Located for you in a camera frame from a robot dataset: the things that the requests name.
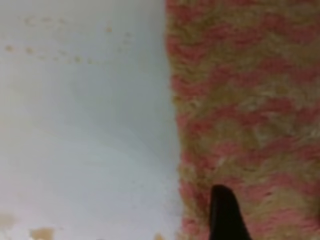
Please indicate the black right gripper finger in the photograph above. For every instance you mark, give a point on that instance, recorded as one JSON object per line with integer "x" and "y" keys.
{"x": 225, "y": 219}

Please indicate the pink fuzzy rag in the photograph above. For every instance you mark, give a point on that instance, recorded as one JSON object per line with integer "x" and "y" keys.
{"x": 245, "y": 76}

